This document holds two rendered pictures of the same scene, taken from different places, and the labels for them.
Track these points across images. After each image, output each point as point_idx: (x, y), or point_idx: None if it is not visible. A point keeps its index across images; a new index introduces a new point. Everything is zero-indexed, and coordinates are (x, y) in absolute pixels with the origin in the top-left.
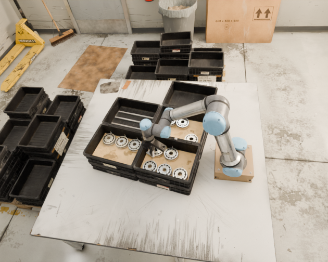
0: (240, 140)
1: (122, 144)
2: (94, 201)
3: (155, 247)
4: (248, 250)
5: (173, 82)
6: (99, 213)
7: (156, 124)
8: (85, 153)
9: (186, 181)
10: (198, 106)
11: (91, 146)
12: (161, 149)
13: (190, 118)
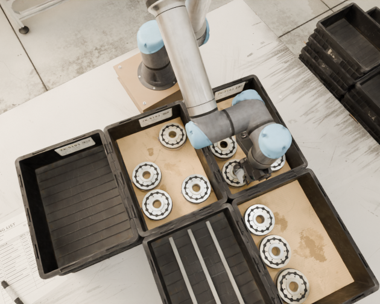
0: (145, 32)
1: (278, 243)
2: (367, 216)
3: (327, 97)
4: (245, 22)
5: (48, 273)
6: (370, 193)
7: (254, 121)
8: (374, 281)
9: (257, 78)
10: (186, 16)
11: (345, 295)
12: None
13: (125, 172)
